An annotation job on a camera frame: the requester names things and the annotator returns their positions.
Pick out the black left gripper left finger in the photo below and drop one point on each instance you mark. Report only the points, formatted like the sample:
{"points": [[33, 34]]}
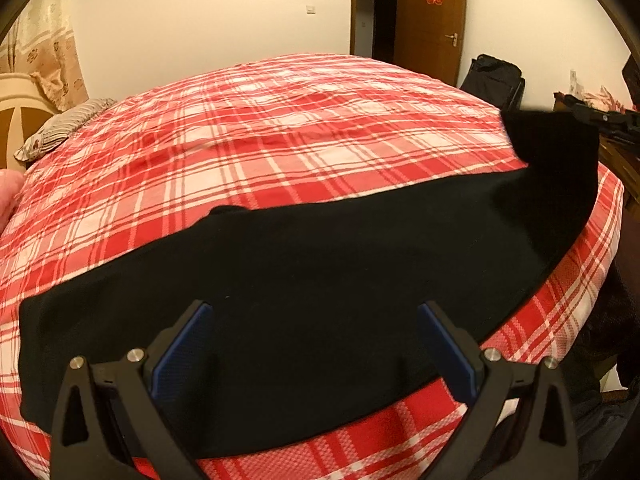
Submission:
{"points": [[87, 442]]}

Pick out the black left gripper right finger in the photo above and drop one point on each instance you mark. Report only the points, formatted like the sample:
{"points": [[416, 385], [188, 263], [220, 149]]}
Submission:
{"points": [[517, 424]]}

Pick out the black pants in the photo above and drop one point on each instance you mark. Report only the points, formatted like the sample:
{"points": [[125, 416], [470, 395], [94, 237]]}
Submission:
{"points": [[315, 305]]}

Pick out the brown wooden dresser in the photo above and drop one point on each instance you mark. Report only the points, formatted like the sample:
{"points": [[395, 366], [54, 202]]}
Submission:
{"points": [[623, 160]]}

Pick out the clutter on dresser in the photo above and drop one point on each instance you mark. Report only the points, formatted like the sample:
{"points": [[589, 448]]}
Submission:
{"points": [[602, 100]]}

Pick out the black bag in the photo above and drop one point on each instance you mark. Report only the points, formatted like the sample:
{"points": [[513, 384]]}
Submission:
{"points": [[495, 81]]}

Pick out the brown wooden door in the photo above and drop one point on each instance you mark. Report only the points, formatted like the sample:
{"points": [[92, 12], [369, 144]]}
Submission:
{"points": [[429, 37]]}

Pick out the pink quilt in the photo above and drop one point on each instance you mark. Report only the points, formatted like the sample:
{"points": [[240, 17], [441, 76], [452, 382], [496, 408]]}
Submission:
{"points": [[11, 184]]}

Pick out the striped floral pillow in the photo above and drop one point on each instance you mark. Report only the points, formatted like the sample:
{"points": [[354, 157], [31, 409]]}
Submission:
{"points": [[58, 128]]}

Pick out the cream brown headboard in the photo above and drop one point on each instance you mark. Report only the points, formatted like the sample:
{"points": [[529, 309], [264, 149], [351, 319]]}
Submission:
{"points": [[23, 110]]}

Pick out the red plaid bed sheet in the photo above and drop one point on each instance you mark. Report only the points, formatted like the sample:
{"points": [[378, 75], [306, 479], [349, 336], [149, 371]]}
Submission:
{"points": [[294, 129]]}

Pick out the beige floral curtain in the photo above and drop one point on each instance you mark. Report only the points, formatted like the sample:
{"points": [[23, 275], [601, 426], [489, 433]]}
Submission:
{"points": [[41, 44]]}

